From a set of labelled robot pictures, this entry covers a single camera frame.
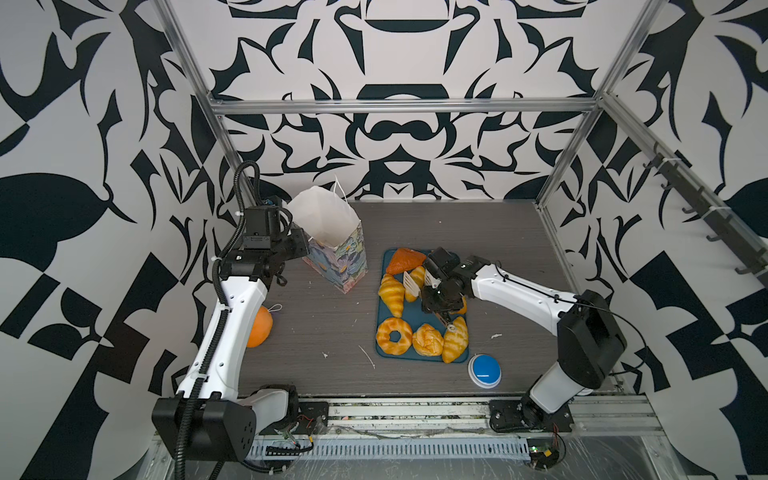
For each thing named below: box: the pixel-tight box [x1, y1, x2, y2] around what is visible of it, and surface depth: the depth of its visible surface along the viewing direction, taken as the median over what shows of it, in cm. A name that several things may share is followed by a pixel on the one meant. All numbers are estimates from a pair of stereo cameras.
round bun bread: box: [412, 323, 444, 357], surface depth 84 cm
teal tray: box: [376, 248, 469, 363], surface depth 87 cm
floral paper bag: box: [285, 176, 368, 295], surface depth 89 cm
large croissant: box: [378, 274, 405, 318], surface depth 93 cm
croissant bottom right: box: [442, 316, 469, 363], surface depth 85 cm
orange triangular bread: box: [386, 248, 427, 275], surface depth 101 cm
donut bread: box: [376, 317, 413, 355], surface depth 87 cm
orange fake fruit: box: [246, 306, 273, 348], surface depth 85 cm
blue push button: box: [467, 353, 502, 389], surface depth 81 cm
